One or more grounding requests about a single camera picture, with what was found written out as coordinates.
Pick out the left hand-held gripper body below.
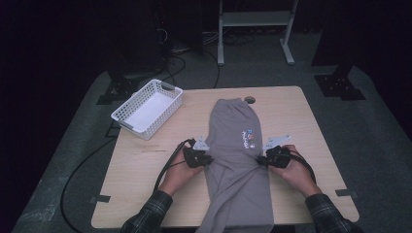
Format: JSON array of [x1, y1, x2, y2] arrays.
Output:
[[183, 135, 211, 169]]

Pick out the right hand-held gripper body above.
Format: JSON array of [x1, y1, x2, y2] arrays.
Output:
[[262, 134, 292, 169]]

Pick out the grey pants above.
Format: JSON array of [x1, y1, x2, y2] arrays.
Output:
[[195, 97, 276, 233]]

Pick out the white plastic basket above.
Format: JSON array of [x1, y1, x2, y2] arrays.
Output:
[[110, 78, 185, 141]]

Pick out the person's left hand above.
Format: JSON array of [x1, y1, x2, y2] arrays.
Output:
[[157, 148, 205, 198]]

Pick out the person's right hand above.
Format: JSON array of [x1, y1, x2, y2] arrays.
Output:
[[269, 144, 324, 199]]

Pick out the dark tape strip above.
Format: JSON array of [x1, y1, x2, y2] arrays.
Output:
[[334, 188, 359, 199], [88, 193, 112, 204]]

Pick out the dark equipment rack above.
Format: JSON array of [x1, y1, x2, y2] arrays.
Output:
[[105, 0, 205, 76]]

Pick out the left hand-held gripper black cable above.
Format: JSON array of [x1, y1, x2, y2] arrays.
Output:
[[153, 138, 197, 192]]

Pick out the hand-held gripper black cable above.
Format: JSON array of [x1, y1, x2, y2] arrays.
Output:
[[153, 138, 197, 192], [281, 150, 318, 184]]

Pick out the right hand-held gripper black cable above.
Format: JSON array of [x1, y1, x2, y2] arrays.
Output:
[[281, 150, 318, 184]]

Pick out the thin black floor cable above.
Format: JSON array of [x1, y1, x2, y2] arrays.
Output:
[[203, 50, 222, 89]]

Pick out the looped black floor cable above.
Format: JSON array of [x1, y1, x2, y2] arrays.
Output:
[[161, 54, 188, 84]]

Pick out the black stand with base plate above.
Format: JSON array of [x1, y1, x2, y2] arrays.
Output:
[[95, 69, 144, 106], [310, 0, 367, 101]]

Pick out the bundle of floor cables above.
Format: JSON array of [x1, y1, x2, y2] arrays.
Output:
[[202, 30, 257, 47]]

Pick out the long black floor cable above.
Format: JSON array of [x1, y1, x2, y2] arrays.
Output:
[[59, 137, 118, 233]]

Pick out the white metal stand frame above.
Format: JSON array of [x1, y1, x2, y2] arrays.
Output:
[[217, 0, 299, 67]]

